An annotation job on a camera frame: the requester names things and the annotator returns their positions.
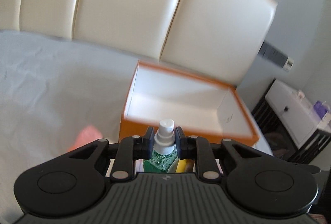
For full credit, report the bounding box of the yellow cap bottle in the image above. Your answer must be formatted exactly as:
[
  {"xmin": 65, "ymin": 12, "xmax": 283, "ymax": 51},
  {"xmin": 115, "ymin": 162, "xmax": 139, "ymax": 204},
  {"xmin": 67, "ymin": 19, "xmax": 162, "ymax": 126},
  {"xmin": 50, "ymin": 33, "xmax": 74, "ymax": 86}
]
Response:
[{"xmin": 176, "ymin": 159, "xmax": 195, "ymax": 173}]

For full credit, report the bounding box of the green spray bottle white cap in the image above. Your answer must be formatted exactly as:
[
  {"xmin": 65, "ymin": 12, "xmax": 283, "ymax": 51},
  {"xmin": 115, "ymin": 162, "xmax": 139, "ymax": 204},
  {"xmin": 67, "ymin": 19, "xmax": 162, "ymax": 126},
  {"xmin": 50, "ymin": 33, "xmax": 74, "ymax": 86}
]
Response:
[{"xmin": 143, "ymin": 119, "xmax": 178, "ymax": 173}]

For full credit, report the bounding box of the pink tube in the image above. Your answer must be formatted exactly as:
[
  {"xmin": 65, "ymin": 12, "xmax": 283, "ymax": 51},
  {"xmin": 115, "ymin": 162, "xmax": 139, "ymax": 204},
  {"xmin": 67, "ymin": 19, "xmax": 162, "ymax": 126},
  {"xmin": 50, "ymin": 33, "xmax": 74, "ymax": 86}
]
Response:
[{"xmin": 67, "ymin": 125, "xmax": 103, "ymax": 152}]

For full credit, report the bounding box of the orange cardboard box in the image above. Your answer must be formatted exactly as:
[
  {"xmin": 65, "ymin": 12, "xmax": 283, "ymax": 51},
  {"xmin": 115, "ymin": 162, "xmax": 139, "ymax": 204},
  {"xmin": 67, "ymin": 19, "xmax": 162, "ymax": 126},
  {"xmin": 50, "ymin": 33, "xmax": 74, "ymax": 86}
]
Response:
[{"xmin": 119, "ymin": 61, "xmax": 259, "ymax": 146}]

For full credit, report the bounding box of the white bed sheet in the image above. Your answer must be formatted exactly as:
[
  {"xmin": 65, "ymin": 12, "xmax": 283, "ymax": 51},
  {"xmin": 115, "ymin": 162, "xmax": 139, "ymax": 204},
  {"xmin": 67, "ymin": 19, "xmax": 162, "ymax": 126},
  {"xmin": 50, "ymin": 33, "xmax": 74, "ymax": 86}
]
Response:
[{"xmin": 1, "ymin": 31, "xmax": 270, "ymax": 223}]

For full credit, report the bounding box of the white nightstand with drawer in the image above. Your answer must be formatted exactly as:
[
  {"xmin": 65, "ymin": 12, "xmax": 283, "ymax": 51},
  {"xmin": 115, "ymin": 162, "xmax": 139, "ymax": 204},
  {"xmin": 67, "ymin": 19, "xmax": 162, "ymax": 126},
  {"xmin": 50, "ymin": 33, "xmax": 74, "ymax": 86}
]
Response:
[{"xmin": 252, "ymin": 79, "xmax": 330, "ymax": 164}]

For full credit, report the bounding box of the cream padded headboard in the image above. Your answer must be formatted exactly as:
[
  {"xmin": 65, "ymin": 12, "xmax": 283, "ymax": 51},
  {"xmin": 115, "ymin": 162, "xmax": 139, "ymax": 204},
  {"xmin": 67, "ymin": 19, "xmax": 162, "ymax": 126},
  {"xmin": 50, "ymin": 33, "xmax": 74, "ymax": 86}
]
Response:
[{"xmin": 1, "ymin": 0, "xmax": 277, "ymax": 85}]

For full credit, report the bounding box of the grey wall switch panel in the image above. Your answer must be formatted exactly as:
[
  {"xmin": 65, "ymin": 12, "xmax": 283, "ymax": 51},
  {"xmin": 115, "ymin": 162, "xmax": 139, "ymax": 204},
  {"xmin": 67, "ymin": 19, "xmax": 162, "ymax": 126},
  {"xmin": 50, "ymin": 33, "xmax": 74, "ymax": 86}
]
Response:
[{"xmin": 258, "ymin": 41, "xmax": 288, "ymax": 68}]

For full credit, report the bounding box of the white wall thermostat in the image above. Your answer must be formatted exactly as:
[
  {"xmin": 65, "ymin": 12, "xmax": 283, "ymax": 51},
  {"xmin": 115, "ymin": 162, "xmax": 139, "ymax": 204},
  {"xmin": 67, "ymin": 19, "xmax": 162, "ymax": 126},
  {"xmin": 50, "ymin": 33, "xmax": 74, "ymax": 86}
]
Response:
[{"xmin": 282, "ymin": 57, "xmax": 294, "ymax": 72}]

